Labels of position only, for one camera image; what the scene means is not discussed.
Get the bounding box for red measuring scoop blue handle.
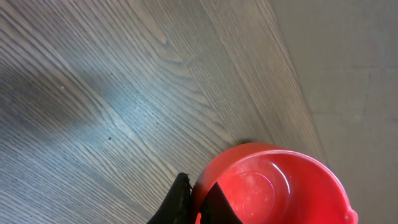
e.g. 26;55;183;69
192;142;359;224

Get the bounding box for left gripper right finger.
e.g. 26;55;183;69
200;182;242;224

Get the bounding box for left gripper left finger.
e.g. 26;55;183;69
147;172;192;224

